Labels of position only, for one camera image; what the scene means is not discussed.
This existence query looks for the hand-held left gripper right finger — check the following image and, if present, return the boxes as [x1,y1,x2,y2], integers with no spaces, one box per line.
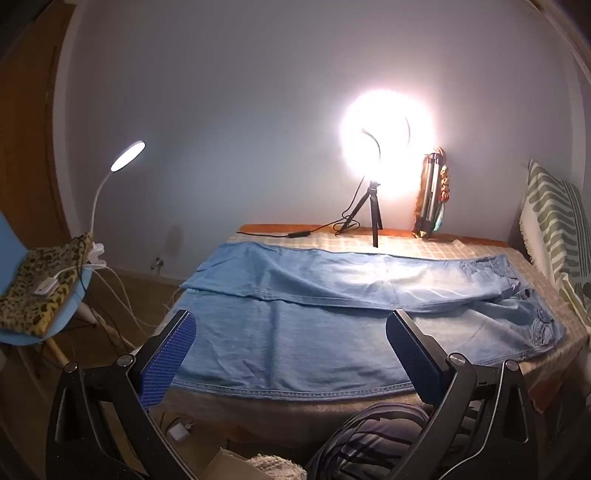
[385,309,541,480]

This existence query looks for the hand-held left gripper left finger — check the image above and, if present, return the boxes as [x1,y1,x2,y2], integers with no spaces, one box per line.
[46,310,198,480]

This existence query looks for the blue denim pants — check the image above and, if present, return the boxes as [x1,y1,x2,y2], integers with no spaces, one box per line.
[178,242,568,400]

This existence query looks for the white charger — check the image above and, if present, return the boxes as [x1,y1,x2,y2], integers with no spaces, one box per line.
[166,418,197,441]

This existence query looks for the person's dark striped clothing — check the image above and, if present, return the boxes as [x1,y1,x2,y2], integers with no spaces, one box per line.
[305,401,467,480]

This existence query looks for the blue chair with wooden legs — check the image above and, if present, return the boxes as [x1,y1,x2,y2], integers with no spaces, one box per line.
[0,212,100,365]

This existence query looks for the cardboard box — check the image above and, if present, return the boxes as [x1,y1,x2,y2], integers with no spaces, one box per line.
[198,445,259,480]

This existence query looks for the cream knitted cloth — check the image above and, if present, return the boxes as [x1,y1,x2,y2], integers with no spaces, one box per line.
[249,455,308,480]

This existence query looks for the leopard print cloth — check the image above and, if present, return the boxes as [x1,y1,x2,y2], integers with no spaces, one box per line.
[0,233,95,335]

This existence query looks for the cloth-wrapped metal stand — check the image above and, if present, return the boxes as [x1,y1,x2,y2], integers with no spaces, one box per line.
[412,148,448,240]

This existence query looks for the green white striped pillow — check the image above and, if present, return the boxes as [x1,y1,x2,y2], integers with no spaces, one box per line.
[517,159,591,333]

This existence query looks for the white gooseneck clamp lamp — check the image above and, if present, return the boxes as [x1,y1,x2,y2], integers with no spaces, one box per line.
[85,140,147,268]

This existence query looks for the white lamp cable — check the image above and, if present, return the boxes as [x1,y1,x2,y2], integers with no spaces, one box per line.
[55,263,153,347]

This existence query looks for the black ring light cable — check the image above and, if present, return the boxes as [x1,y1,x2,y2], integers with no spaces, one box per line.
[238,178,370,239]

